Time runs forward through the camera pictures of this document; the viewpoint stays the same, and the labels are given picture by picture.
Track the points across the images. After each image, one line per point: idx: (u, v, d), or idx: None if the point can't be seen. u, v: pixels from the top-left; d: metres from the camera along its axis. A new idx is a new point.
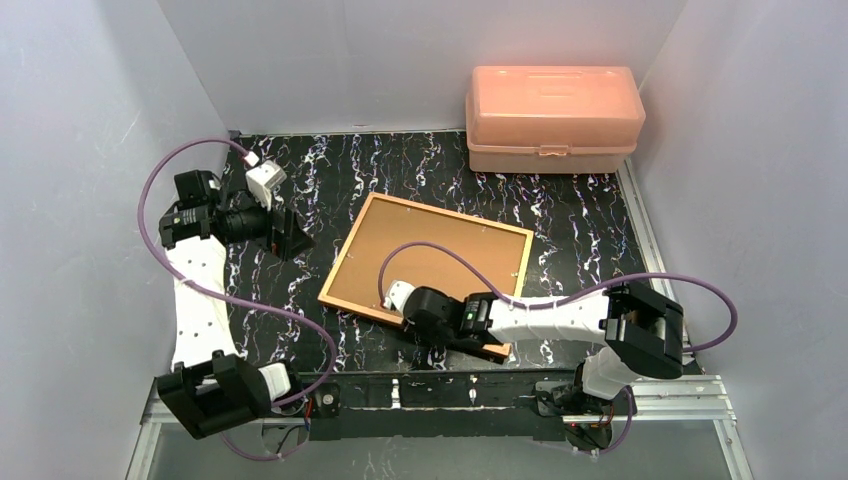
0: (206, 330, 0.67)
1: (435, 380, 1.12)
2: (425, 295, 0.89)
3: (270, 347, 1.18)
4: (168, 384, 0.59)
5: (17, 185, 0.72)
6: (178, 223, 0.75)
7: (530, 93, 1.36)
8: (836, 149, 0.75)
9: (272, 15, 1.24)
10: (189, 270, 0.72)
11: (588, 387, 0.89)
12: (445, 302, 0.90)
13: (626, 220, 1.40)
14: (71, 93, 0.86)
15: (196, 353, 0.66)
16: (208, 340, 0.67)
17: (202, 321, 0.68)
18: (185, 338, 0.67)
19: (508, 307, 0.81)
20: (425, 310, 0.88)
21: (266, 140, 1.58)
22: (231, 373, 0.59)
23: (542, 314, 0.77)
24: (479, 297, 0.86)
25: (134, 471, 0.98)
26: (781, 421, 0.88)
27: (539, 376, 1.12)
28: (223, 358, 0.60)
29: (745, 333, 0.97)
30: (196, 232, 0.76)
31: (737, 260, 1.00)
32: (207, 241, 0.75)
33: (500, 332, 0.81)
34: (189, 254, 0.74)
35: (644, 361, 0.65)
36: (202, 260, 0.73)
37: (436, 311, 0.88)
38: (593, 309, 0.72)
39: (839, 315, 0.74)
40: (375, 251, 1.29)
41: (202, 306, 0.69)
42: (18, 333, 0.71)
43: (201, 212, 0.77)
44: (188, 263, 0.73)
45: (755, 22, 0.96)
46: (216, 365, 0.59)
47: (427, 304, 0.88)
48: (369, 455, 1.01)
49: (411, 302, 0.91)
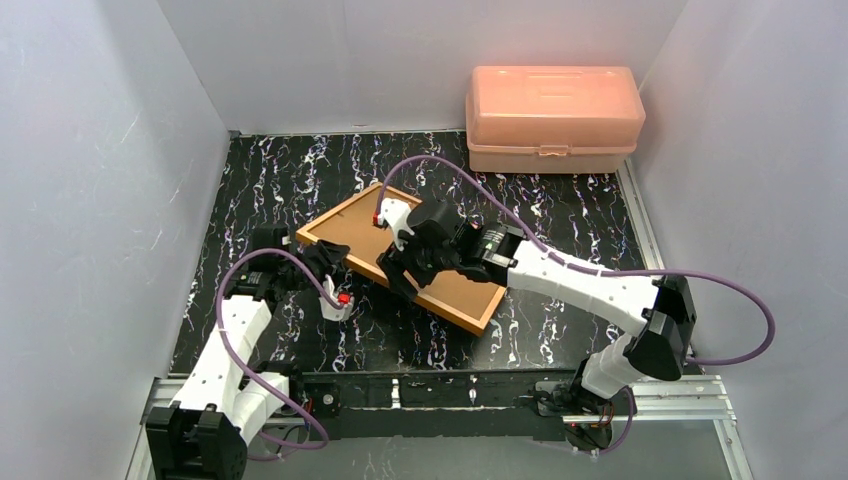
0: (214, 381, 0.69)
1: (435, 380, 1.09)
2: (439, 210, 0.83)
3: (271, 348, 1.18)
4: (157, 420, 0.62)
5: (17, 188, 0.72)
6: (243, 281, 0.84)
7: (530, 93, 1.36)
8: (836, 149, 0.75)
9: (272, 15, 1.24)
10: (228, 321, 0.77)
11: (588, 383, 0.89)
12: (459, 224, 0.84)
13: (626, 220, 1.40)
14: (71, 93, 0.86)
15: (193, 398, 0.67)
16: (210, 391, 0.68)
17: (214, 372, 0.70)
18: (194, 381, 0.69)
19: (541, 256, 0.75)
20: (435, 222, 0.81)
21: (266, 140, 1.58)
22: (213, 432, 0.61)
23: (579, 278, 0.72)
24: (503, 230, 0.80)
25: (134, 471, 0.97)
26: (780, 421, 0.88)
27: (539, 376, 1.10)
28: (213, 414, 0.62)
29: (744, 333, 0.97)
30: (252, 294, 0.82)
31: (737, 260, 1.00)
32: (256, 302, 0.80)
33: (519, 277, 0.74)
34: (236, 308, 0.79)
35: (657, 358, 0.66)
36: (243, 317, 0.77)
37: (447, 229, 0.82)
38: (638, 295, 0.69)
39: (842, 316, 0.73)
40: (365, 218, 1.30)
41: (220, 358, 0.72)
42: (17, 334, 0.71)
43: (264, 278, 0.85)
44: (231, 317, 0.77)
45: (756, 22, 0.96)
46: (204, 418, 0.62)
47: (439, 219, 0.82)
48: (369, 455, 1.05)
49: (422, 212, 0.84)
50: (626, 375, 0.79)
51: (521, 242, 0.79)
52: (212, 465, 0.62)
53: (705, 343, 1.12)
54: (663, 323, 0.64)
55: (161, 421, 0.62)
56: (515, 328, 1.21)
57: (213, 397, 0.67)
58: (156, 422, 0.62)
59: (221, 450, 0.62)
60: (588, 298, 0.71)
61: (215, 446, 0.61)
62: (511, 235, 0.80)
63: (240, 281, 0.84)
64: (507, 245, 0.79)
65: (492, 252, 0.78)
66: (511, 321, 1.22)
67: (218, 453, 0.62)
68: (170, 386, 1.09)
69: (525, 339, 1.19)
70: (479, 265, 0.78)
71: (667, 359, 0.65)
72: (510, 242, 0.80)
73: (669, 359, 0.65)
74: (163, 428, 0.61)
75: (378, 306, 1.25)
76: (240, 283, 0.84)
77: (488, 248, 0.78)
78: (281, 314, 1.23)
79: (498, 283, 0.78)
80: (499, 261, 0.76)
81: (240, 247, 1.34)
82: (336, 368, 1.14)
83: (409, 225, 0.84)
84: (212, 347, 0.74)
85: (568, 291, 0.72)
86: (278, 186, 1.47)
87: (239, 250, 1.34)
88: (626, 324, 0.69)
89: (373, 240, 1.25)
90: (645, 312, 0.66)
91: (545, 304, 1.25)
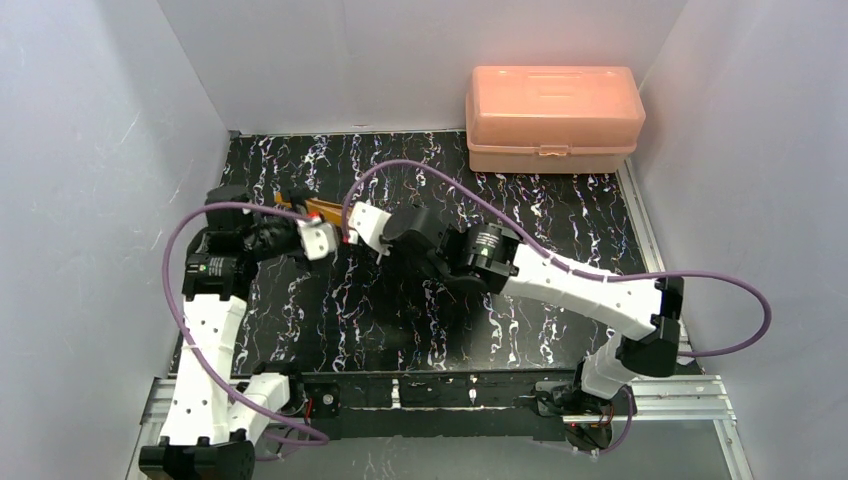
0: (199, 408, 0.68)
1: (435, 380, 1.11)
2: (420, 217, 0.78)
3: (271, 348, 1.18)
4: (151, 457, 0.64)
5: (17, 187, 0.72)
6: (203, 271, 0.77)
7: (530, 94, 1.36)
8: (835, 149, 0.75)
9: (271, 15, 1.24)
10: (199, 332, 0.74)
11: (587, 386, 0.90)
12: (442, 231, 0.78)
13: (626, 220, 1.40)
14: (71, 92, 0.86)
15: (182, 429, 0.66)
16: (197, 419, 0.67)
17: (196, 397, 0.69)
18: (179, 410, 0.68)
19: (542, 261, 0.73)
20: (418, 231, 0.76)
21: (266, 140, 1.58)
22: (210, 464, 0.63)
23: (584, 285, 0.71)
24: (495, 232, 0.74)
25: (134, 471, 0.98)
26: (779, 420, 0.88)
27: (539, 376, 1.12)
28: (207, 447, 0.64)
29: (743, 333, 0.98)
30: (218, 291, 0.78)
31: (737, 260, 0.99)
32: (223, 303, 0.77)
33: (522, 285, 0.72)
34: (203, 315, 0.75)
35: (658, 362, 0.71)
36: (214, 325, 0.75)
37: (431, 237, 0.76)
38: (643, 300, 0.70)
39: (842, 316, 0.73)
40: None
41: (198, 381, 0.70)
42: (17, 334, 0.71)
43: (227, 264, 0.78)
44: (201, 325, 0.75)
45: (755, 22, 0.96)
46: (198, 453, 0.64)
47: (421, 228, 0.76)
48: (369, 454, 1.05)
49: (402, 222, 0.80)
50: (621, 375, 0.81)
51: (516, 245, 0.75)
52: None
53: (705, 343, 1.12)
54: (669, 328, 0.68)
55: (155, 457, 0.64)
56: (515, 329, 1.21)
57: (201, 425, 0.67)
58: (150, 460, 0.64)
59: (224, 471, 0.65)
60: (596, 305, 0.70)
61: (217, 472, 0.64)
62: (505, 238, 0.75)
63: (199, 272, 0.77)
64: (500, 248, 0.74)
65: (489, 258, 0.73)
66: (511, 321, 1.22)
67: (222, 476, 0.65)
68: (170, 386, 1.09)
69: (524, 339, 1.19)
70: (472, 272, 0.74)
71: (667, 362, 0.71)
72: (504, 245, 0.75)
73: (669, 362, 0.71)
74: (158, 465, 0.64)
75: (378, 306, 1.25)
76: (200, 276, 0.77)
77: (483, 254, 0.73)
78: (281, 314, 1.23)
79: (491, 289, 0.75)
80: (494, 272, 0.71)
81: None
82: (336, 368, 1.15)
83: (390, 238, 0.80)
84: (186, 367, 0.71)
85: (574, 298, 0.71)
86: (278, 186, 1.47)
87: None
88: (629, 330, 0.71)
89: None
90: (653, 318, 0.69)
91: (545, 304, 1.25)
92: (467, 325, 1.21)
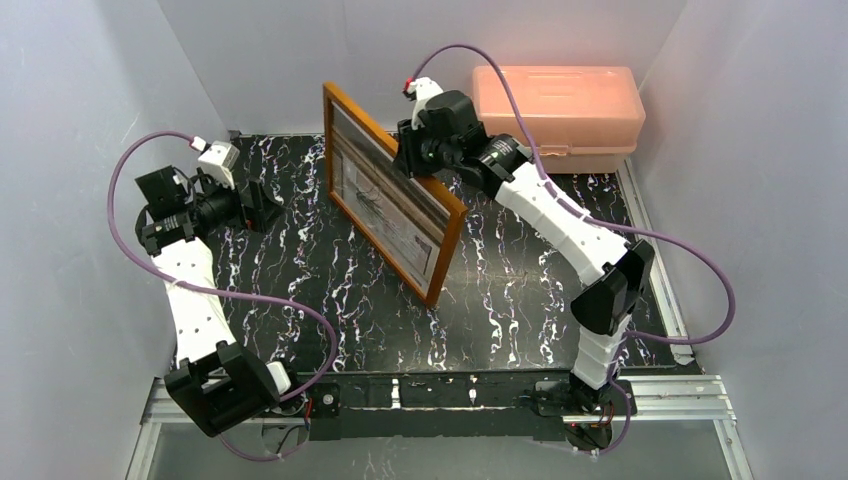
0: (207, 325, 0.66)
1: (435, 380, 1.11)
2: (461, 103, 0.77)
3: (270, 347, 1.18)
4: (175, 380, 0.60)
5: (17, 188, 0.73)
6: (160, 230, 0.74)
7: (530, 94, 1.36)
8: (833, 150, 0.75)
9: (271, 16, 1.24)
10: (178, 271, 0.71)
11: (577, 368, 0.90)
12: (474, 125, 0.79)
13: (626, 220, 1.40)
14: (73, 94, 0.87)
15: (197, 348, 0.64)
16: (210, 333, 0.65)
17: (201, 317, 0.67)
18: (186, 334, 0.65)
19: (538, 182, 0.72)
20: (453, 111, 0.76)
21: (266, 140, 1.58)
22: (239, 360, 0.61)
23: (561, 215, 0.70)
24: (512, 145, 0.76)
25: (134, 471, 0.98)
26: (779, 420, 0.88)
27: (539, 376, 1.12)
28: (230, 347, 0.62)
29: (744, 334, 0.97)
30: (180, 236, 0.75)
31: (737, 260, 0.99)
32: (192, 244, 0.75)
33: (510, 195, 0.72)
34: (177, 257, 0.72)
35: (596, 311, 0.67)
36: (192, 260, 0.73)
37: (460, 125, 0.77)
38: (608, 248, 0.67)
39: (841, 316, 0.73)
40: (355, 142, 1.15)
41: (198, 303, 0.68)
42: (17, 334, 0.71)
43: (182, 218, 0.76)
44: (177, 266, 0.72)
45: (755, 22, 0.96)
46: (221, 356, 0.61)
47: (457, 111, 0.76)
48: (369, 455, 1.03)
49: (444, 99, 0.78)
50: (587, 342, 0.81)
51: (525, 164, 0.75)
52: (253, 392, 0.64)
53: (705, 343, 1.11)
54: (617, 279, 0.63)
55: (180, 378, 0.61)
56: (515, 329, 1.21)
57: (216, 336, 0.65)
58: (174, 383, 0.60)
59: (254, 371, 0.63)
60: (560, 234, 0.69)
61: (247, 371, 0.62)
62: (519, 154, 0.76)
63: (156, 231, 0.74)
64: (511, 160, 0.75)
65: (496, 161, 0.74)
66: (511, 321, 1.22)
67: (253, 376, 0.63)
68: None
69: (524, 339, 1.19)
70: (477, 169, 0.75)
71: (604, 313, 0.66)
72: (516, 159, 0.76)
73: (605, 314, 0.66)
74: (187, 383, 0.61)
75: (378, 306, 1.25)
76: (161, 233, 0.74)
77: (493, 156, 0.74)
78: (281, 314, 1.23)
79: (485, 192, 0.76)
80: (494, 169, 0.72)
81: (240, 247, 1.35)
82: (336, 368, 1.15)
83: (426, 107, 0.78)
84: (180, 301, 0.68)
85: (547, 224, 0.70)
86: (279, 186, 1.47)
87: (239, 250, 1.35)
88: (584, 272, 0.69)
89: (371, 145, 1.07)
90: (607, 267, 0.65)
91: (545, 304, 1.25)
92: (467, 325, 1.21)
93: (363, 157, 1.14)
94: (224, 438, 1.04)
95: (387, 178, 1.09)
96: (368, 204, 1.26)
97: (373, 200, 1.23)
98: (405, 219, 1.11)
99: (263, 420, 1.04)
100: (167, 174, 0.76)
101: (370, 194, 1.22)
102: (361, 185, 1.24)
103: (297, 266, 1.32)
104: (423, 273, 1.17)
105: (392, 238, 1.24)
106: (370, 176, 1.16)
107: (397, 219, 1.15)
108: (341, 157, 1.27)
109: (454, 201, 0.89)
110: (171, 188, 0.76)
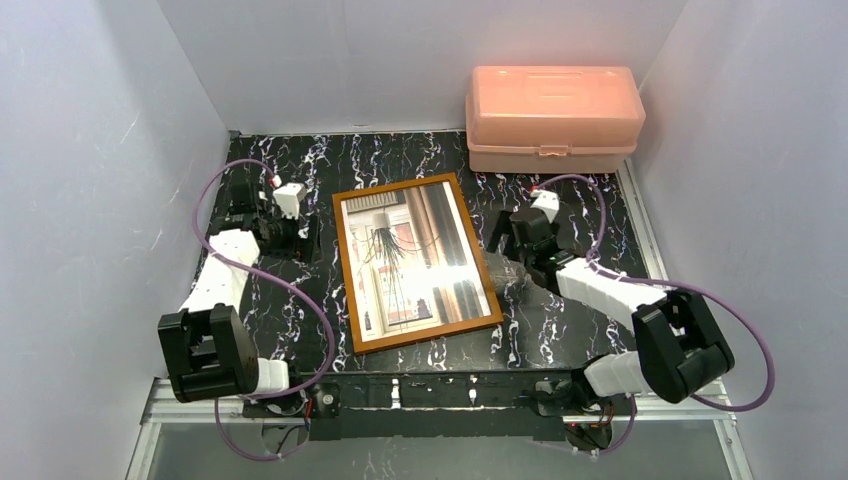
0: (218, 288, 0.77)
1: (435, 380, 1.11)
2: (539, 217, 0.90)
3: (271, 347, 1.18)
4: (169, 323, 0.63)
5: (15, 189, 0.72)
6: (227, 220, 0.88)
7: (530, 94, 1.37)
8: (835, 150, 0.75)
9: (271, 16, 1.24)
10: (223, 247, 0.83)
11: (589, 371, 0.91)
12: (547, 236, 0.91)
13: (626, 220, 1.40)
14: (72, 93, 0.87)
15: (201, 301, 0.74)
16: (216, 295, 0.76)
17: (217, 281, 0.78)
18: (199, 291, 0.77)
19: (584, 266, 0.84)
20: (529, 226, 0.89)
21: (266, 140, 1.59)
22: (222, 324, 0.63)
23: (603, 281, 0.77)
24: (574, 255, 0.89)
25: (134, 471, 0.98)
26: (780, 421, 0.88)
27: (539, 376, 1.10)
28: (221, 310, 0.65)
29: (742, 334, 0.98)
30: (240, 227, 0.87)
31: (737, 260, 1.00)
32: (246, 234, 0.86)
33: (564, 280, 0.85)
34: (229, 239, 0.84)
35: (656, 366, 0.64)
36: (236, 244, 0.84)
37: (534, 236, 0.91)
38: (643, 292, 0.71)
39: (840, 316, 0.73)
40: (422, 207, 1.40)
41: (220, 271, 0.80)
42: (17, 334, 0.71)
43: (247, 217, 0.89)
44: (225, 245, 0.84)
45: (756, 22, 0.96)
46: (214, 312, 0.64)
47: (532, 225, 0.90)
48: (369, 455, 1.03)
49: (525, 211, 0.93)
50: (630, 381, 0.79)
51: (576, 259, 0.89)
52: (229, 364, 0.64)
53: None
54: (656, 318, 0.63)
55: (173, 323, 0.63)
56: (515, 329, 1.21)
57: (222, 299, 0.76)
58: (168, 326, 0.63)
59: (233, 340, 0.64)
60: (603, 295, 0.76)
61: (228, 336, 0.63)
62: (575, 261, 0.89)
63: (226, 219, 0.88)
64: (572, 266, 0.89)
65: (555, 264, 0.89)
66: (512, 321, 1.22)
67: (230, 345, 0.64)
68: (169, 386, 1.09)
69: (525, 339, 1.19)
70: (542, 271, 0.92)
71: (660, 361, 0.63)
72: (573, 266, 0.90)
73: (662, 365, 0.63)
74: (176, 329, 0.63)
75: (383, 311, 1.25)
76: (227, 222, 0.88)
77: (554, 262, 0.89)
78: (281, 314, 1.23)
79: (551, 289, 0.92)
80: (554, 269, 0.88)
81: None
82: (336, 368, 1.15)
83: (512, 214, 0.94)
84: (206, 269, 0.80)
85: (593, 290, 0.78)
86: None
87: None
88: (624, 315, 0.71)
89: (448, 223, 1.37)
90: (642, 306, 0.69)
91: (545, 304, 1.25)
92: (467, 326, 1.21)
93: (433, 226, 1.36)
94: (224, 436, 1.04)
95: (443, 254, 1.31)
96: (382, 242, 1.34)
97: (396, 245, 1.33)
98: (423, 283, 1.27)
99: (264, 420, 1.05)
100: (255, 186, 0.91)
101: (399, 241, 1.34)
102: (397, 230, 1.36)
103: (297, 266, 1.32)
104: (388, 324, 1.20)
105: (377, 281, 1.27)
106: (423, 237, 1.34)
107: (410, 274, 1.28)
108: (397, 203, 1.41)
109: (498, 310, 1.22)
110: (253, 198, 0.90)
